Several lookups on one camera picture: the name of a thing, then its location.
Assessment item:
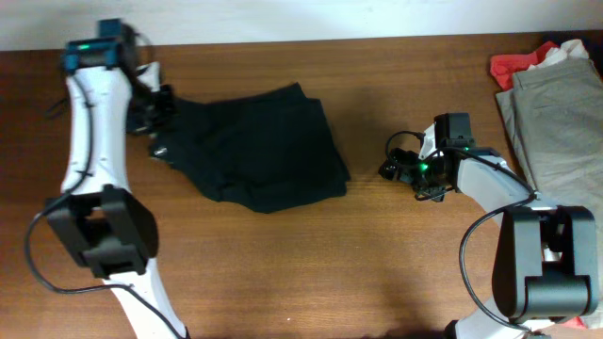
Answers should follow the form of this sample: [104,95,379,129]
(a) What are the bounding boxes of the black shorts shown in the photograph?
[150,84,350,214]

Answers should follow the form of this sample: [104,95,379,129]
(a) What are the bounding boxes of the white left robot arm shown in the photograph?
[43,19,189,338]

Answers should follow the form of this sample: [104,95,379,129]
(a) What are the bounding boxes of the khaki grey trousers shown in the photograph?
[495,56,603,330]

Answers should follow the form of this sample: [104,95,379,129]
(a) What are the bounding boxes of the white cloth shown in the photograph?
[528,39,590,71]

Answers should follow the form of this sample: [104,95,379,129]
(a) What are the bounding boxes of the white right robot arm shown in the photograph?
[378,113,600,339]

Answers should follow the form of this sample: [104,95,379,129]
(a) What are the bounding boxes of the red cloth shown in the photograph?
[490,41,558,91]

